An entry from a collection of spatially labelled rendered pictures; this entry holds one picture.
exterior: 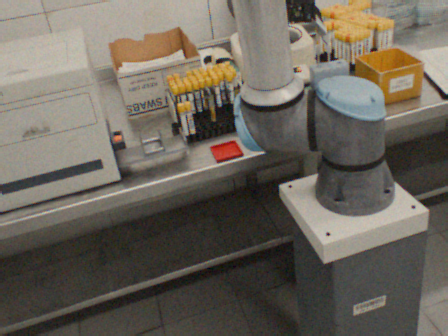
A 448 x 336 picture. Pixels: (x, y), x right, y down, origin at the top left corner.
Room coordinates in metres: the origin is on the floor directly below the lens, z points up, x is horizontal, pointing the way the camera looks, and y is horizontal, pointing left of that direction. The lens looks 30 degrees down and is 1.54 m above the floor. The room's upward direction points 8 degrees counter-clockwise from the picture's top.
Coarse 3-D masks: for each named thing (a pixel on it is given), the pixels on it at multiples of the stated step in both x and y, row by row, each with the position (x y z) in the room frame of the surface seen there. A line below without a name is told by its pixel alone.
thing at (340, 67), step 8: (320, 64) 1.24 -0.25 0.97; (336, 64) 1.23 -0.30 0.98; (344, 64) 1.22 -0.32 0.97; (312, 72) 1.22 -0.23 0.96; (320, 72) 1.21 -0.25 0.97; (328, 72) 1.21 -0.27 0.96; (336, 72) 1.21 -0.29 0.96; (344, 72) 1.22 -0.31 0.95; (312, 80) 1.22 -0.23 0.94; (320, 80) 1.21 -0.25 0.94; (312, 88) 1.22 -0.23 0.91
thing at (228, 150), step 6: (222, 144) 1.05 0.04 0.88; (228, 144) 1.05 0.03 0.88; (234, 144) 1.05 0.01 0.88; (216, 150) 1.03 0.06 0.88; (222, 150) 1.03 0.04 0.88; (228, 150) 1.02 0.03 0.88; (234, 150) 1.02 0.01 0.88; (240, 150) 1.01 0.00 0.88; (216, 156) 0.99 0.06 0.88; (222, 156) 1.00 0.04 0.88; (228, 156) 0.99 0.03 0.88; (234, 156) 0.99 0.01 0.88
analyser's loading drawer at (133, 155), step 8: (160, 136) 1.02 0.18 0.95; (176, 136) 1.06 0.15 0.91; (184, 136) 1.02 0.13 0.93; (144, 144) 1.04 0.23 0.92; (152, 144) 1.04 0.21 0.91; (160, 144) 1.03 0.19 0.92; (168, 144) 1.03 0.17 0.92; (176, 144) 1.02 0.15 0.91; (184, 144) 1.01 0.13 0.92; (120, 152) 1.02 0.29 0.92; (128, 152) 1.01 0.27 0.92; (136, 152) 1.01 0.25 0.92; (144, 152) 0.98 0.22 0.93; (152, 152) 0.99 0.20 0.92; (160, 152) 0.99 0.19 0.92; (168, 152) 0.99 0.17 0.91; (176, 152) 1.00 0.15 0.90; (120, 160) 0.98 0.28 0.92; (128, 160) 0.98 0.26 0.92; (136, 160) 0.97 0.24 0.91; (144, 160) 0.98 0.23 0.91
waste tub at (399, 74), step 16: (400, 48) 1.28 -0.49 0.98; (368, 64) 1.20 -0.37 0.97; (384, 64) 1.28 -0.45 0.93; (400, 64) 1.27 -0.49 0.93; (416, 64) 1.16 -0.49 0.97; (368, 80) 1.19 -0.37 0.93; (384, 80) 1.14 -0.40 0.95; (400, 80) 1.15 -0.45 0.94; (416, 80) 1.16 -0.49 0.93; (384, 96) 1.14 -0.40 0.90; (400, 96) 1.15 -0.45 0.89; (416, 96) 1.16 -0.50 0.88
